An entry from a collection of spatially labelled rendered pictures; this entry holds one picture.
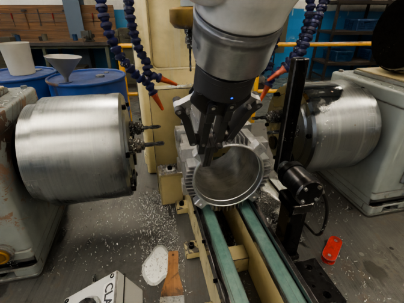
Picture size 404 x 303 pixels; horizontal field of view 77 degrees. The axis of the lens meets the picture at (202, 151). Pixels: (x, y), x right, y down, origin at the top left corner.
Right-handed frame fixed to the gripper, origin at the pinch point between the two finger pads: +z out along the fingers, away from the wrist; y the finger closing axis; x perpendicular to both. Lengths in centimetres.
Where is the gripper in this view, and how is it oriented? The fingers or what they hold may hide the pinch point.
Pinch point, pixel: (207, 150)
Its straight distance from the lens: 46.9
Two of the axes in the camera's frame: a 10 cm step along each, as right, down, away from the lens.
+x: 1.9, 8.4, -5.0
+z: -1.1, 5.3, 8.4
